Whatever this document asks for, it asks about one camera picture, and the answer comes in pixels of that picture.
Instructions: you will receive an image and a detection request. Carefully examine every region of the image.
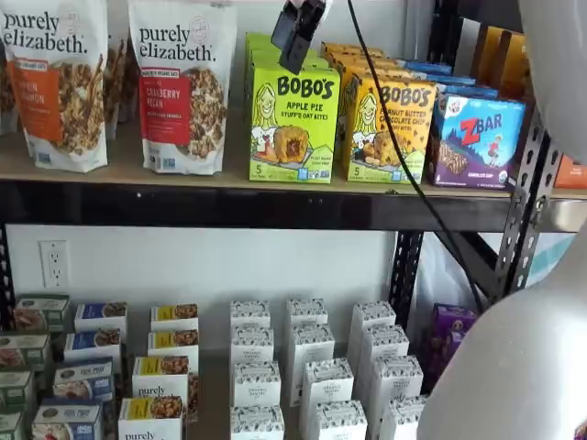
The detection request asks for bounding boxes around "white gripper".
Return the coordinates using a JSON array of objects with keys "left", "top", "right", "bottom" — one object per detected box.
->
[{"left": 271, "top": 0, "right": 335, "bottom": 75}]

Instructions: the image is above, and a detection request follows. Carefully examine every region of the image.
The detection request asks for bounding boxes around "green Bobo's apple pie box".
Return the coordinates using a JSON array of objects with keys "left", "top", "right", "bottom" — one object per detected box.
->
[
  {"left": 246, "top": 31, "right": 313, "bottom": 42},
  {"left": 246, "top": 38, "right": 318, "bottom": 50},
  {"left": 247, "top": 63, "right": 342, "bottom": 183},
  {"left": 246, "top": 45, "right": 329, "bottom": 70}
]

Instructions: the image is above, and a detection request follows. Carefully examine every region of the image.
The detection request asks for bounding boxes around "wooden shelf board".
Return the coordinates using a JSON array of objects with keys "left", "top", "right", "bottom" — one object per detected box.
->
[
  {"left": 549, "top": 186, "right": 587, "bottom": 201},
  {"left": 0, "top": 104, "right": 515, "bottom": 198}
]

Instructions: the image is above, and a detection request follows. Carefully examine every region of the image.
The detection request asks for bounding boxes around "blue ZBar box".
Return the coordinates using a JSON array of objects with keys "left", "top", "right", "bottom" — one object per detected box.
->
[
  {"left": 424, "top": 72, "right": 478, "bottom": 88},
  {"left": 403, "top": 59, "right": 453, "bottom": 77},
  {"left": 426, "top": 93, "right": 528, "bottom": 190},
  {"left": 435, "top": 83, "right": 500, "bottom": 100}
]

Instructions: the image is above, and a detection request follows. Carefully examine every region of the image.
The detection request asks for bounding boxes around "orange cereal box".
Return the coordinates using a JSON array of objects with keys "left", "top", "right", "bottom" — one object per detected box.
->
[
  {"left": 471, "top": 25, "right": 505, "bottom": 83},
  {"left": 497, "top": 31, "right": 529, "bottom": 100},
  {"left": 554, "top": 153, "right": 587, "bottom": 189}
]

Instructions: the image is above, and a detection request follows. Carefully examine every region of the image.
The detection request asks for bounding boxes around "yellow white granola box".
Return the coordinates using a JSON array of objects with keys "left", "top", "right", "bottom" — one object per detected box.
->
[
  {"left": 117, "top": 396, "right": 185, "bottom": 440},
  {"left": 150, "top": 302, "right": 199, "bottom": 332},
  {"left": 131, "top": 356, "right": 201, "bottom": 423},
  {"left": 147, "top": 328, "right": 200, "bottom": 363}
]

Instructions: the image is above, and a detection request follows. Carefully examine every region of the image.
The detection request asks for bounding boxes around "purple snack box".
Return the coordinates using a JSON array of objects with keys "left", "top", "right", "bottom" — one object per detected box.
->
[
  {"left": 433, "top": 302, "right": 479, "bottom": 340},
  {"left": 424, "top": 332, "right": 464, "bottom": 375}
]

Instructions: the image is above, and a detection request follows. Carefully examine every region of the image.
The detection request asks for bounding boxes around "blue oatmeal box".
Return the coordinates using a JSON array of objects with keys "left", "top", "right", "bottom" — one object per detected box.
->
[
  {"left": 74, "top": 301, "right": 128, "bottom": 340},
  {"left": 52, "top": 358, "right": 115, "bottom": 403},
  {"left": 63, "top": 327, "right": 123, "bottom": 368},
  {"left": 31, "top": 401, "right": 104, "bottom": 440}
]

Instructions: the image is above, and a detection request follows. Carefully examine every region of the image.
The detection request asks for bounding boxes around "green oatmeal box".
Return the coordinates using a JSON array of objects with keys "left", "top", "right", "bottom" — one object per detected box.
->
[
  {"left": 0, "top": 369, "right": 37, "bottom": 413},
  {"left": 13, "top": 294, "right": 71, "bottom": 332},
  {"left": 0, "top": 333, "right": 52, "bottom": 372},
  {"left": 0, "top": 411, "right": 25, "bottom": 440}
]

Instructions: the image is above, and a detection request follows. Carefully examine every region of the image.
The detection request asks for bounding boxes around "red label granola pouch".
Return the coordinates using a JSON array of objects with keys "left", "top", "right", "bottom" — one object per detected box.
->
[{"left": 127, "top": 0, "right": 238, "bottom": 176}]

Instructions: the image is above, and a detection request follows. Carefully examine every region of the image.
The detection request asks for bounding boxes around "white granola pouch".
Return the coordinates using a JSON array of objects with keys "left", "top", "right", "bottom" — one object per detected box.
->
[
  {"left": 0, "top": 45, "right": 19, "bottom": 138},
  {"left": 105, "top": 36, "right": 129, "bottom": 141}
]

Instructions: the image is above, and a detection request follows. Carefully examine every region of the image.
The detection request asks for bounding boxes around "orange label granola pouch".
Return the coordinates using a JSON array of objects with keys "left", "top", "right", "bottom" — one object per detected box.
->
[{"left": 0, "top": 0, "right": 110, "bottom": 174}]

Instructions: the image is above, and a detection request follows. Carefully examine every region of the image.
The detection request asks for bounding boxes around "white floral print carton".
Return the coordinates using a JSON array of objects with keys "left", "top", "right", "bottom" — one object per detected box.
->
[
  {"left": 313, "top": 400, "right": 369, "bottom": 440},
  {"left": 229, "top": 404, "right": 285, "bottom": 440},
  {"left": 300, "top": 357, "right": 355, "bottom": 413},
  {"left": 233, "top": 360, "right": 282, "bottom": 408},
  {"left": 286, "top": 298, "right": 329, "bottom": 327},
  {"left": 379, "top": 395, "right": 430, "bottom": 440},
  {"left": 230, "top": 325, "right": 275, "bottom": 364},
  {"left": 369, "top": 355, "right": 425, "bottom": 413},
  {"left": 360, "top": 325, "right": 411, "bottom": 391},
  {"left": 289, "top": 323, "right": 337, "bottom": 407},
  {"left": 351, "top": 301, "right": 397, "bottom": 363},
  {"left": 228, "top": 300, "right": 271, "bottom": 329}
]

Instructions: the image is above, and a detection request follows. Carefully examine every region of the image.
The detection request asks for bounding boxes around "white patterned cartons group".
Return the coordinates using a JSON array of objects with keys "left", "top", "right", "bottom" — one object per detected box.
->
[{"left": 0, "top": 292, "right": 432, "bottom": 440}]

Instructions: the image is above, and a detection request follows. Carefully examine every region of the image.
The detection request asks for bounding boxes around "black cable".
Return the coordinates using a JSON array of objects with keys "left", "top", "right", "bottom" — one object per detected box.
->
[{"left": 346, "top": 0, "right": 487, "bottom": 315}]

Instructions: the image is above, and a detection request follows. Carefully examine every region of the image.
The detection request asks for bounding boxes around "black metal shelf frame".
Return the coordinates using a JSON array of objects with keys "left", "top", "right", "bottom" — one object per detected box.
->
[
  {"left": 0, "top": 0, "right": 556, "bottom": 331},
  {"left": 545, "top": 196, "right": 587, "bottom": 231}
]

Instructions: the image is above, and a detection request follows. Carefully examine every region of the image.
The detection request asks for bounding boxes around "white wall outlet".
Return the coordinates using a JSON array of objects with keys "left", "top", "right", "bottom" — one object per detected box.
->
[{"left": 39, "top": 240, "right": 71, "bottom": 289}]

